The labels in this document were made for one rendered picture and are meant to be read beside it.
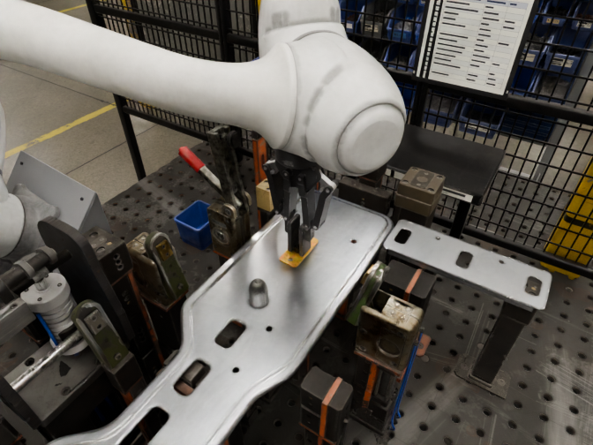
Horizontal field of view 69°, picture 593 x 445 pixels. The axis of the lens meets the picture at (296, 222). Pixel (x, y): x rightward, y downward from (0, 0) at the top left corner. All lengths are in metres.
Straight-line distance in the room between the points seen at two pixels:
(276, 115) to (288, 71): 0.04
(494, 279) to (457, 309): 0.35
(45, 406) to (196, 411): 0.23
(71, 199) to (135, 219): 0.33
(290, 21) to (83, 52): 0.22
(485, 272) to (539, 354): 0.37
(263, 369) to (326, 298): 0.16
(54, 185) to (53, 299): 0.56
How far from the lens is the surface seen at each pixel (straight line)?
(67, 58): 0.48
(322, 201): 0.67
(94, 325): 0.67
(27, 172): 1.30
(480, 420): 1.03
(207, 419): 0.64
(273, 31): 0.54
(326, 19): 0.55
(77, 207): 1.12
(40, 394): 0.78
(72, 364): 0.79
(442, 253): 0.85
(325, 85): 0.40
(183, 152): 0.84
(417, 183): 0.91
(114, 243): 0.71
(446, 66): 1.12
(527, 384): 1.11
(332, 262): 0.79
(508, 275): 0.86
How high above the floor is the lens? 1.57
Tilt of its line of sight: 41 degrees down
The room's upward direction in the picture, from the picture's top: straight up
